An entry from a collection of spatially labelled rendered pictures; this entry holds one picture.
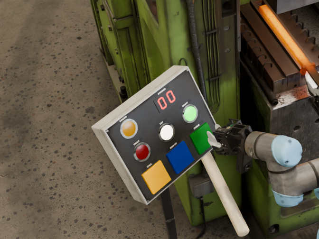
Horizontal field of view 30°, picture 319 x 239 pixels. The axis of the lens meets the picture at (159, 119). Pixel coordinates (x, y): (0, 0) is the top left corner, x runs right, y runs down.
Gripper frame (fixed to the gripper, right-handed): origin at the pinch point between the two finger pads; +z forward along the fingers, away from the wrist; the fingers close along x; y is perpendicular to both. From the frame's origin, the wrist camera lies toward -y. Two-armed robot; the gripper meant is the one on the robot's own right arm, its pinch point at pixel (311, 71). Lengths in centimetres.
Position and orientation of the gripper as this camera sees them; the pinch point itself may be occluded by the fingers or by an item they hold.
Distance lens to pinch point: 207.7
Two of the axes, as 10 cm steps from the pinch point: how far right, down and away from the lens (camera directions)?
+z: -3.1, -6.9, 6.5
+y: 1.1, 6.5, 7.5
